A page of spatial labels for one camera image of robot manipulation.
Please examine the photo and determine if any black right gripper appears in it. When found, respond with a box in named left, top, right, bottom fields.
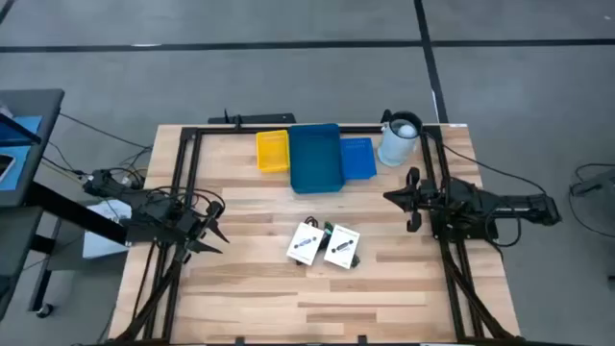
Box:
left=382, top=166, right=453, bottom=234

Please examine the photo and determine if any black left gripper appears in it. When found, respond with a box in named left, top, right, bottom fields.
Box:
left=160, top=200, right=231, bottom=263

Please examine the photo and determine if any white product box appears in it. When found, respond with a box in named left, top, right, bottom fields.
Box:
left=323, top=223, right=361, bottom=270
left=285, top=221, right=326, bottom=267

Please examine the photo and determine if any white cylindrical bin black rim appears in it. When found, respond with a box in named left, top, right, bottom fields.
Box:
left=377, top=110, right=425, bottom=168

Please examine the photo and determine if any teal plastic bin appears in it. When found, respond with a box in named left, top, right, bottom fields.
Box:
left=288, top=123, right=346, bottom=195

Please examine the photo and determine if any blue plastic basket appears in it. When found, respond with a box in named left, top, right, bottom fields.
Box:
left=339, top=136, right=378, bottom=182

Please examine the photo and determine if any yellow plastic basket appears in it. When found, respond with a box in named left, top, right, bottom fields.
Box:
left=256, top=129, right=291, bottom=174

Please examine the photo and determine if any black power strip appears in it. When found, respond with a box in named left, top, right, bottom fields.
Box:
left=208, top=112, right=297, bottom=126

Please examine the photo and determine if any grey desk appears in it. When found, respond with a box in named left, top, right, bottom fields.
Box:
left=0, top=88, right=66, bottom=209

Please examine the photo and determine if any long black cable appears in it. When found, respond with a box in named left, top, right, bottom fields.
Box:
left=421, top=134, right=549, bottom=196

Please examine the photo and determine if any black aluminium table frame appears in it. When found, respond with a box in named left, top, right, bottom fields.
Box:
left=112, top=123, right=528, bottom=346

